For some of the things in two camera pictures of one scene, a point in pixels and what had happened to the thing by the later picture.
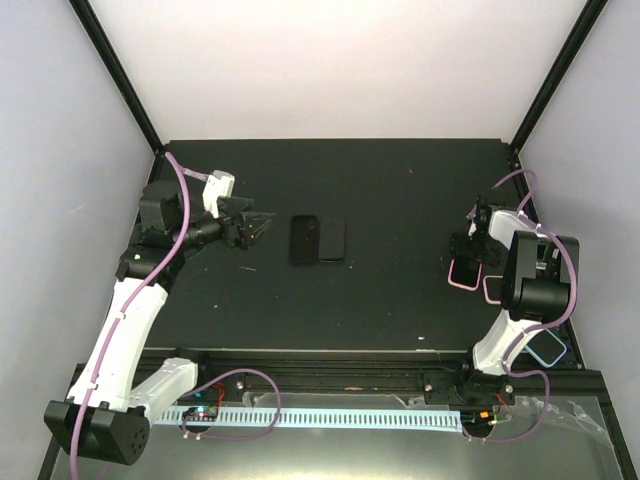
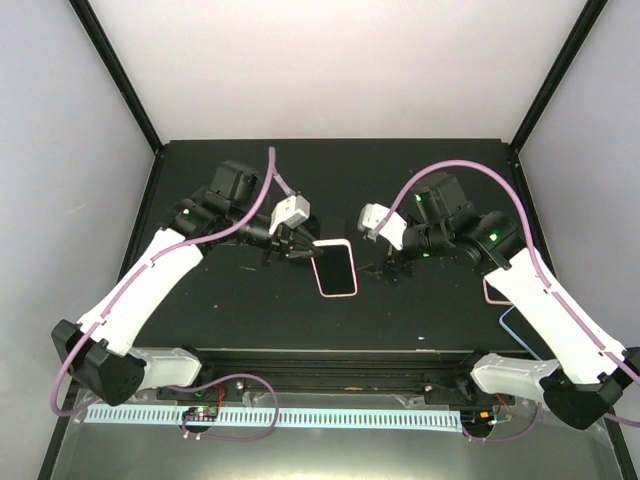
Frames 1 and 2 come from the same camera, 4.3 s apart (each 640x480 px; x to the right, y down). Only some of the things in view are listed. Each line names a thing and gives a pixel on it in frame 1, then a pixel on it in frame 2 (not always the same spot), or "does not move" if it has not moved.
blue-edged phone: (465, 274) -> (335, 268)
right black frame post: (587, 19) does not move
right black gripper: (491, 258) -> (396, 260)
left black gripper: (242, 238) -> (285, 237)
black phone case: (332, 239) does not move
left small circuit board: (200, 414) does not move
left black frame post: (99, 41) does not move
